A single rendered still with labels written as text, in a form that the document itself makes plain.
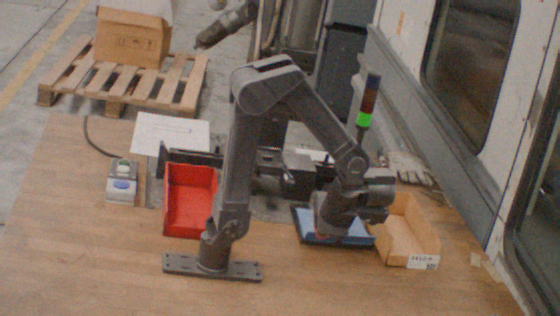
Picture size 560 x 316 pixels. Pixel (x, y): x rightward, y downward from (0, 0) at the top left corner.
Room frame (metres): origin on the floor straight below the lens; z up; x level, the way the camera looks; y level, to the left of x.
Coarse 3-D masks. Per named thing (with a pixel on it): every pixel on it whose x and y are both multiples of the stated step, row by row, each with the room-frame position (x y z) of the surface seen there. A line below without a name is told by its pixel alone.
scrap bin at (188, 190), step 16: (176, 176) 1.62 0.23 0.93; (192, 176) 1.63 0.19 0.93; (208, 176) 1.64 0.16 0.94; (176, 192) 1.58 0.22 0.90; (192, 192) 1.60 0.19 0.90; (208, 192) 1.62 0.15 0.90; (176, 208) 1.50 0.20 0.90; (192, 208) 1.52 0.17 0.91; (208, 208) 1.54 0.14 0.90; (176, 224) 1.43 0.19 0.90; (192, 224) 1.45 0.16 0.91
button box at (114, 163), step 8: (88, 136) 1.78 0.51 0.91; (104, 152) 1.71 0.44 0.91; (112, 160) 1.63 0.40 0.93; (128, 160) 1.65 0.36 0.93; (112, 168) 1.58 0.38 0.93; (136, 168) 1.61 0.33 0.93; (112, 176) 1.54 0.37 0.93; (120, 176) 1.55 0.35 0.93; (128, 176) 1.56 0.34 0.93; (136, 176) 1.57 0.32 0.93
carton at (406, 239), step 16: (400, 192) 1.70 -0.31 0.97; (400, 208) 1.70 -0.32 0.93; (416, 208) 1.64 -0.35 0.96; (368, 224) 1.61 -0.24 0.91; (384, 224) 1.51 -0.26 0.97; (400, 224) 1.65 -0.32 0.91; (416, 224) 1.62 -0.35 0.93; (384, 240) 1.48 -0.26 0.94; (400, 240) 1.57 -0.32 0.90; (416, 240) 1.58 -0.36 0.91; (432, 240) 1.51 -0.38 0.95; (384, 256) 1.46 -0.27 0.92; (400, 256) 1.45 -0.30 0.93; (416, 256) 1.46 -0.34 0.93; (432, 256) 1.46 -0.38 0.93
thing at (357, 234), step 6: (354, 222) 1.58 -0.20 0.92; (360, 222) 1.58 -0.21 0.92; (354, 228) 1.55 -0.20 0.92; (360, 228) 1.55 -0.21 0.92; (348, 234) 1.46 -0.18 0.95; (354, 234) 1.52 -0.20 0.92; (360, 234) 1.52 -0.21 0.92; (366, 234) 1.53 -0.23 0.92; (342, 240) 1.48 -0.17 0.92; (348, 240) 1.47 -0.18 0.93; (354, 240) 1.48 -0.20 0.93; (360, 240) 1.48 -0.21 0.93; (366, 240) 1.48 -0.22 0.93; (372, 240) 1.48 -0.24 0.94
